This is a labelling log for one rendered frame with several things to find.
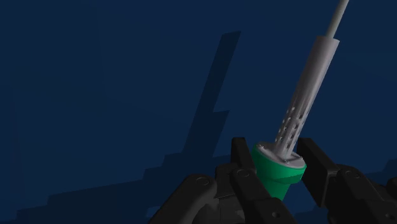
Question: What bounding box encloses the green handled grey soldering iron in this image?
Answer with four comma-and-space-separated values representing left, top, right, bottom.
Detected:
251, 0, 351, 201

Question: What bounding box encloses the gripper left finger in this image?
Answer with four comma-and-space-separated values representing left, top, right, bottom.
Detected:
148, 137, 297, 224

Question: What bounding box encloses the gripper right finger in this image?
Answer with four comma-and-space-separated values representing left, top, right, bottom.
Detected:
296, 137, 397, 224

